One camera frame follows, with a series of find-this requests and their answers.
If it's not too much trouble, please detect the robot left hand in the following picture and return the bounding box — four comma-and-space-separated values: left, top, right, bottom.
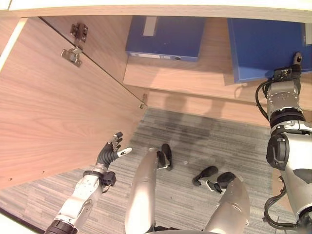
94, 132, 133, 174

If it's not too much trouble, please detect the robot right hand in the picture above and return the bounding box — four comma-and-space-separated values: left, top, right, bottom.
291, 51, 304, 80

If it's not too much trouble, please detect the blue plain file folder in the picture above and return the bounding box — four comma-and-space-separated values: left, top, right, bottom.
227, 18, 312, 85

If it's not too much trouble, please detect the wooden cabinet door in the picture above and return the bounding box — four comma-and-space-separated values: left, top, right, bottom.
0, 17, 148, 191

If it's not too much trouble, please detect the wooden office cabinet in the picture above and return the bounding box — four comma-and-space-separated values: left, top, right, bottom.
0, 0, 312, 127

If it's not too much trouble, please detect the blue file folder with label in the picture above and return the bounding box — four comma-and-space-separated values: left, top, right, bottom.
124, 16, 207, 63

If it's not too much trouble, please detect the robot left leg silver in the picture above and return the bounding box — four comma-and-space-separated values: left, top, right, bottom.
124, 147, 159, 234

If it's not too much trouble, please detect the robot leg silver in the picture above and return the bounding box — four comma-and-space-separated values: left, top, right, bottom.
204, 175, 251, 234
124, 147, 159, 234

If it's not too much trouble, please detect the robot left foot dark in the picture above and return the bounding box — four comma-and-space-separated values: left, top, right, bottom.
156, 143, 174, 172

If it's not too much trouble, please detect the robot foot dark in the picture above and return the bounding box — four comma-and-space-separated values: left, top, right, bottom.
192, 165, 236, 194
156, 143, 174, 172

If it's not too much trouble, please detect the small metal door hinge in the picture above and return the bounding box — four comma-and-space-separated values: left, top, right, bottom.
138, 93, 149, 109

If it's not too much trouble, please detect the robot right foot dark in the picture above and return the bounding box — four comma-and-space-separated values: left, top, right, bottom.
192, 165, 236, 194

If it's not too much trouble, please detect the large metal door hinge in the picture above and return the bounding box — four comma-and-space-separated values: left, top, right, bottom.
60, 22, 89, 68

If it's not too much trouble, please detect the robot right leg silver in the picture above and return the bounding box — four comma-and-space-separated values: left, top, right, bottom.
204, 175, 251, 234

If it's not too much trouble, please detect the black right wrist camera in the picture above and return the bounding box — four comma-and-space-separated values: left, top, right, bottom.
272, 68, 293, 81

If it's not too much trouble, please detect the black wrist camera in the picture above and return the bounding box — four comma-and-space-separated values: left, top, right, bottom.
272, 68, 293, 81
101, 171, 117, 194

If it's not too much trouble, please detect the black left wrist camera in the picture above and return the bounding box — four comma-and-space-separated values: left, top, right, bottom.
101, 171, 117, 194

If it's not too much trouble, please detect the black forearm cable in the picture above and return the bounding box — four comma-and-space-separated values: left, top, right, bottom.
255, 79, 273, 123

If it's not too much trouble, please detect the black upper arm cable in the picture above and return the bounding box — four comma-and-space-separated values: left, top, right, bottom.
262, 175, 299, 229

